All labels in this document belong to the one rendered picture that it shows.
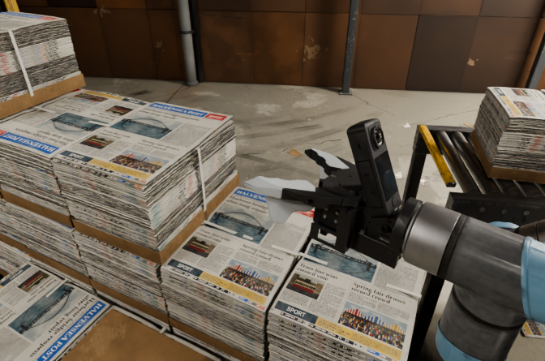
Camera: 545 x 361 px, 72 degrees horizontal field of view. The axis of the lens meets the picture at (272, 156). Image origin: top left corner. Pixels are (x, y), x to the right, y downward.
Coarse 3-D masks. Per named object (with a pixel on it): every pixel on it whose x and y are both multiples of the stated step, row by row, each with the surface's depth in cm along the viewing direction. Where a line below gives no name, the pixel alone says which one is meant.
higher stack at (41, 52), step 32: (0, 32) 102; (32, 32) 109; (64, 32) 118; (0, 64) 103; (32, 64) 111; (64, 64) 120; (0, 96) 105; (64, 96) 123; (0, 224) 124; (0, 256) 138
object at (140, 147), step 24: (120, 120) 105; (144, 120) 105; (168, 120) 105; (192, 120) 104; (216, 120) 104; (96, 144) 93; (120, 144) 93; (144, 144) 93; (168, 144) 93; (192, 144) 93; (96, 168) 84; (120, 168) 83; (144, 168) 83; (168, 168) 84
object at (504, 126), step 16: (496, 96) 130; (512, 96) 130; (528, 96) 130; (480, 112) 142; (496, 112) 127; (512, 112) 118; (528, 112) 118; (544, 112) 118; (480, 128) 139; (496, 128) 124; (512, 128) 117; (528, 128) 116; (544, 128) 115; (480, 144) 139; (496, 144) 122; (512, 144) 120; (528, 144) 118; (544, 144) 118; (496, 160) 123; (512, 160) 122; (528, 160) 121; (544, 160) 119
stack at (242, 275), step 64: (256, 192) 115; (64, 256) 111; (128, 256) 94; (192, 256) 93; (256, 256) 93; (320, 256) 93; (192, 320) 95; (256, 320) 82; (320, 320) 77; (384, 320) 77
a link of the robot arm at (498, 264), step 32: (480, 224) 40; (448, 256) 39; (480, 256) 37; (512, 256) 36; (544, 256) 36; (480, 288) 38; (512, 288) 36; (544, 288) 34; (512, 320) 38; (544, 320) 35
